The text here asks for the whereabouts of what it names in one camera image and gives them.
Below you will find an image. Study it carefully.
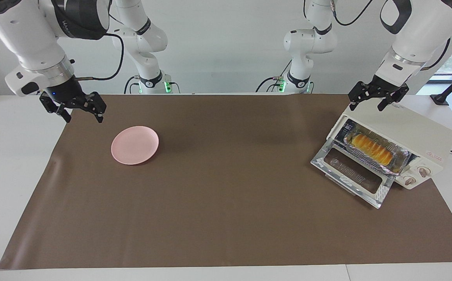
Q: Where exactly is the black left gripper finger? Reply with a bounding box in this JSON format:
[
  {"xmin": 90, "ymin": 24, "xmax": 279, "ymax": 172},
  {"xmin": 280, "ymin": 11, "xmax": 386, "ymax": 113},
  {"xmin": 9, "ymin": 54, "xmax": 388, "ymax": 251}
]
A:
[
  {"xmin": 378, "ymin": 85, "xmax": 410, "ymax": 112},
  {"xmin": 348, "ymin": 81, "xmax": 370, "ymax": 112}
]

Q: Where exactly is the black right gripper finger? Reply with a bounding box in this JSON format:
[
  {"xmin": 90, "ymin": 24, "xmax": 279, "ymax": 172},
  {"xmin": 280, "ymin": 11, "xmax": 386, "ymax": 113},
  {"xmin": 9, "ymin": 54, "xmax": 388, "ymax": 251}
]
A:
[
  {"xmin": 39, "ymin": 94, "xmax": 73, "ymax": 124},
  {"xmin": 83, "ymin": 92, "xmax": 107, "ymax": 124}
]

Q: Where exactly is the golden sliced bread loaf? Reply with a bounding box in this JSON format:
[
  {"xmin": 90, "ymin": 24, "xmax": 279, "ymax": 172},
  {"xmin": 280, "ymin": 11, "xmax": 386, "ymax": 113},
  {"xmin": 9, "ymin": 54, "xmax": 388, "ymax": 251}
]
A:
[{"xmin": 351, "ymin": 133, "xmax": 394, "ymax": 165}]

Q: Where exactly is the aluminium foil tray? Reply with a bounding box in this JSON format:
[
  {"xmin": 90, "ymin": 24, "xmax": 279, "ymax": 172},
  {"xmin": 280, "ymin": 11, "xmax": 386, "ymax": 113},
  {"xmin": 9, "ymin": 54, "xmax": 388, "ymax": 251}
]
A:
[{"xmin": 341, "ymin": 120, "xmax": 411, "ymax": 174}]

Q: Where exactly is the cream toaster oven body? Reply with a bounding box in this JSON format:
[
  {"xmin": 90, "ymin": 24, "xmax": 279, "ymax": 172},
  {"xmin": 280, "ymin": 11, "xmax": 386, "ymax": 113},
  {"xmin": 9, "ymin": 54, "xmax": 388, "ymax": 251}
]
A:
[{"xmin": 326, "ymin": 102, "xmax": 452, "ymax": 190}]

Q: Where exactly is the pink round plate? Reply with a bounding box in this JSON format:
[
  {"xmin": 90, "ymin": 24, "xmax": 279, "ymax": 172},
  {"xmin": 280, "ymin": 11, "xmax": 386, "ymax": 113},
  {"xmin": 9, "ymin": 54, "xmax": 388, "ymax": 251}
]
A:
[{"xmin": 111, "ymin": 126, "xmax": 160, "ymax": 165}]

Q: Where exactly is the brown table mat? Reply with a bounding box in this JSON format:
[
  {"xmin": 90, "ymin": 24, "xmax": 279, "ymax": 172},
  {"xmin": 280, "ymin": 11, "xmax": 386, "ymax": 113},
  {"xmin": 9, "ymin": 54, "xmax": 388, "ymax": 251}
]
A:
[{"xmin": 0, "ymin": 94, "xmax": 452, "ymax": 270}]

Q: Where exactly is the black arm base cable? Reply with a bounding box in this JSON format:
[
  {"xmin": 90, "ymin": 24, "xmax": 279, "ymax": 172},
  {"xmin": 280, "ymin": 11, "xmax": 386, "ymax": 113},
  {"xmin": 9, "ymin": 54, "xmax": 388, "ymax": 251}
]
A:
[
  {"xmin": 124, "ymin": 75, "xmax": 141, "ymax": 94},
  {"xmin": 255, "ymin": 59, "xmax": 292, "ymax": 93}
]

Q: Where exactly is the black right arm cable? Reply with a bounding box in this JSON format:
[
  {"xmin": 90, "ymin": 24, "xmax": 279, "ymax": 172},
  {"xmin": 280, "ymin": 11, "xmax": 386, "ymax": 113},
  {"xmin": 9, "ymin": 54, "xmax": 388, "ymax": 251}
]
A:
[{"xmin": 74, "ymin": 33, "xmax": 125, "ymax": 81}]

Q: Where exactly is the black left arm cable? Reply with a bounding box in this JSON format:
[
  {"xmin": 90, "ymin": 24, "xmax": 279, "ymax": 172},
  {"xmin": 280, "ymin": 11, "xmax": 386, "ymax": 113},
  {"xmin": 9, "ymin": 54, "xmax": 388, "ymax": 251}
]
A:
[{"xmin": 329, "ymin": 0, "xmax": 374, "ymax": 27}]

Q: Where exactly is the glass oven door metal frame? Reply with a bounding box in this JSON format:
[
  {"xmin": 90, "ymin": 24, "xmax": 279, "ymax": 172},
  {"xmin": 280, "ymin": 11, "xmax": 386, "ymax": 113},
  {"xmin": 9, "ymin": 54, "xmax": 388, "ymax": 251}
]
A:
[{"xmin": 310, "ymin": 139, "xmax": 396, "ymax": 209}]

